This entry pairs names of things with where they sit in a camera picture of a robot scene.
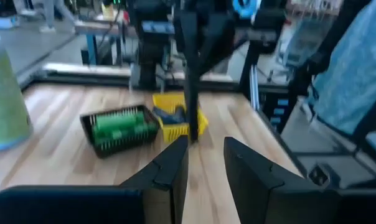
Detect yellow plastic basket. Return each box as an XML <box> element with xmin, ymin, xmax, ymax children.
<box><xmin>152</xmin><ymin>92</ymin><xmax>209</xmax><ymax>144</ymax></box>

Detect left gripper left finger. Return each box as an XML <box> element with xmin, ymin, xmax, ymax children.
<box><xmin>119</xmin><ymin>135</ymin><xmax>189</xmax><ymax>224</ymax></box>

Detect blue-grey metal cart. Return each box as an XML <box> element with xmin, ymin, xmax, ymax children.
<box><xmin>74</xmin><ymin>18</ymin><xmax>126</xmax><ymax>67</ymax></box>

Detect green travel bottle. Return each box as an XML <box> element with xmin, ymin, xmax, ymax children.
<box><xmin>96</xmin><ymin>112</ymin><xmax>145</xmax><ymax>131</ymax></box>
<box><xmin>93</xmin><ymin>123</ymin><xmax>157</xmax><ymax>144</ymax></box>

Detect black plastic basket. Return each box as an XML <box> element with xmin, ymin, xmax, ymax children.
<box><xmin>79</xmin><ymin>105</ymin><xmax>161</xmax><ymax>159</ymax></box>

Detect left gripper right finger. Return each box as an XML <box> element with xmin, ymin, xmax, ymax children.
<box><xmin>223</xmin><ymin>136</ymin><xmax>319</xmax><ymax>224</ymax></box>

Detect person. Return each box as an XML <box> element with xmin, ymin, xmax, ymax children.
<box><xmin>301</xmin><ymin>0</ymin><xmax>376</xmax><ymax>138</ymax></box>
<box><xmin>38</xmin><ymin>0</ymin><xmax>77</xmax><ymax>34</ymax></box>

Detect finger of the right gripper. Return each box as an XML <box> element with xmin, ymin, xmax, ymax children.
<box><xmin>180</xmin><ymin>12</ymin><xmax>201</xmax><ymax>142</ymax></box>
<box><xmin>199</xmin><ymin>15</ymin><xmax>235</xmax><ymax>75</ymax></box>

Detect black box blue labels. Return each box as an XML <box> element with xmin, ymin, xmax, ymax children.
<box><xmin>262</xmin><ymin>91</ymin><xmax>291</xmax><ymax>133</ymax></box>

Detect green disinfecting wipes canister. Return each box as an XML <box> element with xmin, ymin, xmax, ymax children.
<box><xmin>0</xmin><ymin>29</ymin><xmax>33</xmax><ymax>152</ymax></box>

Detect navy blue tube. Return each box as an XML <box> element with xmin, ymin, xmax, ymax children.
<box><xmin>153</xmin><ymin>106</ymin><xmax>187</xmax><ymax>125</ymax></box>

